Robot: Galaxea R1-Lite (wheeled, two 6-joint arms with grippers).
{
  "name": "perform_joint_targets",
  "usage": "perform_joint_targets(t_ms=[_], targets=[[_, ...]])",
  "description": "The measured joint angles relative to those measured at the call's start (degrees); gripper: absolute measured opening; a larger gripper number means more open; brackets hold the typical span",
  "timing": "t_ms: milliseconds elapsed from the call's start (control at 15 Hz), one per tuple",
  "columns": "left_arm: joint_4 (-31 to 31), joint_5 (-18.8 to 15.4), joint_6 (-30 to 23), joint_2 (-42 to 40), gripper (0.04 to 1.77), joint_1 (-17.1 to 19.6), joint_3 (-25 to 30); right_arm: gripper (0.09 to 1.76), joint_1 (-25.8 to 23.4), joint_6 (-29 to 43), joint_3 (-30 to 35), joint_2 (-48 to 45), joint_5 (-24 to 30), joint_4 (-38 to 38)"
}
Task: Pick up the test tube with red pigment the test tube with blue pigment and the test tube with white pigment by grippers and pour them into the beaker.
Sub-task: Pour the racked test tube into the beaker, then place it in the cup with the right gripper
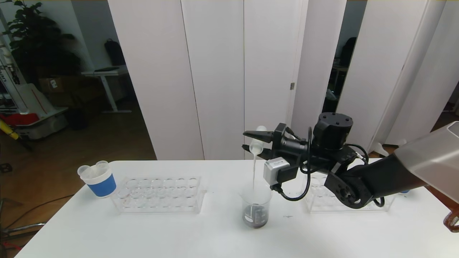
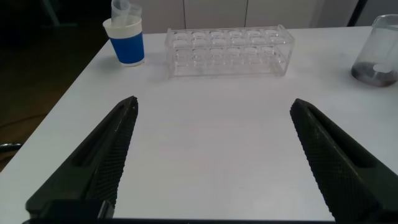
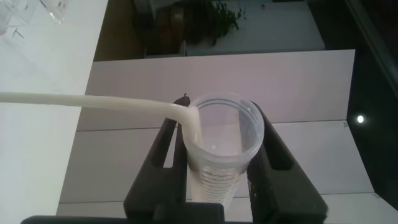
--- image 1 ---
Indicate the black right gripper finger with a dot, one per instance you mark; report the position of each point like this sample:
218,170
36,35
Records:
263,136
268,152

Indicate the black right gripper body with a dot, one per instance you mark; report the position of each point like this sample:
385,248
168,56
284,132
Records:
279,138

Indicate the pale liquid test tube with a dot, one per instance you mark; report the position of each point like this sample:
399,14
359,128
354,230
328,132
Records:
256,145

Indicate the blue pigment test tube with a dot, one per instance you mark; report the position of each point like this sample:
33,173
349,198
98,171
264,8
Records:
102,165

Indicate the red pigment test tube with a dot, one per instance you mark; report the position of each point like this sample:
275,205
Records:
84,171

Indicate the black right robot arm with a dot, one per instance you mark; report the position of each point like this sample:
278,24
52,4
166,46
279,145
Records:
380,175

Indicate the clear glass beaker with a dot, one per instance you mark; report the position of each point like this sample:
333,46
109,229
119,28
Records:
256,208

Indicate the clear acrylic test tube rack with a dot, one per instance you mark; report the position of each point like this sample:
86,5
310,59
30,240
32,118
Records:
161,207
315,204

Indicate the white partition panel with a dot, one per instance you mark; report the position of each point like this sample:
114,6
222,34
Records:
412,64
218,71
154,71
312,71
269,71
430,89
373,71

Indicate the white partition foot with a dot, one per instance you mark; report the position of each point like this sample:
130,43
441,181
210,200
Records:
382,148
402,142

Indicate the black chair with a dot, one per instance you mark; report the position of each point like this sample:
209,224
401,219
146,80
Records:
348,52

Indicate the blue and white paper cup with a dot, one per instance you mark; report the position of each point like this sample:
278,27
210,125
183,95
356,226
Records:
103,187
405,192

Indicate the black backpack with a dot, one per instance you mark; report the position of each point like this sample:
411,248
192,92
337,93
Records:
114,53

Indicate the white standing desk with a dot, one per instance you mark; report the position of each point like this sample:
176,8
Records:
104,74

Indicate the black bin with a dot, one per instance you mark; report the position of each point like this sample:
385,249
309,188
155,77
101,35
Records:
79,119

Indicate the brown cardboard box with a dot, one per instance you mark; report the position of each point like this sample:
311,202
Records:
61,85

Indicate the grey plastic crate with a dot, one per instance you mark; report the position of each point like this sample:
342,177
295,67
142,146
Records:
46,129

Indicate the white flat board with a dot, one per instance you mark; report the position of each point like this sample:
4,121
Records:
36,99

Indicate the dark green potted plant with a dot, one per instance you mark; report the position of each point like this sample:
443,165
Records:
39,46

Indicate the red plastic item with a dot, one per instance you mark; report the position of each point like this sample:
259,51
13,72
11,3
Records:
21,119

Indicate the metal chair base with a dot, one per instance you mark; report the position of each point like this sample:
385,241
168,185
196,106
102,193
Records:
25,227

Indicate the dark floor socket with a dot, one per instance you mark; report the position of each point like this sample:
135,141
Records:
6,167

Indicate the white upright machine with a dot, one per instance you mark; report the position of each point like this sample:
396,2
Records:
7,79

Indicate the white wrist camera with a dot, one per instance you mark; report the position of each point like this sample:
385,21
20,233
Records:
274,170

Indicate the transparent acrylic frame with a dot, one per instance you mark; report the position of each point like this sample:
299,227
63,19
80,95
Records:
444,200

